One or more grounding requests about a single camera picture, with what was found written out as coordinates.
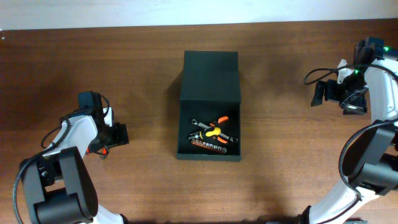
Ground silver combination wrench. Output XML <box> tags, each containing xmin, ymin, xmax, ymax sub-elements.
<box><xmin>190</xmin><ymin>119</ymin><xmax>239</xmax><ymax>143</ymax></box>

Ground black foldable box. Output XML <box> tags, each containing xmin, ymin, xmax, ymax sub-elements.
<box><xmin>176</xmin><ymin>50</ymin><xmax>242</xmax><ymax>162</ymax></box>

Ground orange black long-nose pliers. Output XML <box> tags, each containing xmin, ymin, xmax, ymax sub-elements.
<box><xmin>210</xmin><ymin>116</ymin><xmax>238</xmax><ymax>144</ymax></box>

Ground orange socket bit rail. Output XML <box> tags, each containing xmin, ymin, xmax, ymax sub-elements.
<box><xmin>190</xmin><ymin>139</ymin><xmax>228</xmax><ymax>154</ymax></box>

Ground red black diagonal cutters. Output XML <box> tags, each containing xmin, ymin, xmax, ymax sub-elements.
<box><xmin>85</xmin><ymin>146</ymin><xmax>109</xmax><ymax>156</ymax></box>

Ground yellow black stubby screwdriver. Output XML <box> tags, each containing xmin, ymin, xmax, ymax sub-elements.
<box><xmin>188</xmin><ymin>127</ymin><xmax>221</xmax><ymax>140</ymax></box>

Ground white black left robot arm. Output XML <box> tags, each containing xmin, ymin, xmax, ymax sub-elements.
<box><xmin>12</xmin><ymin>91</ymin><xmax>129</xmax><ymax>224</ymax></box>

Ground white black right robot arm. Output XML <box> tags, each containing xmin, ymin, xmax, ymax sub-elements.
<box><xmin>294</xmin><ymin>37</ymin><xmax>397</xmax><ymax>223</ymax></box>

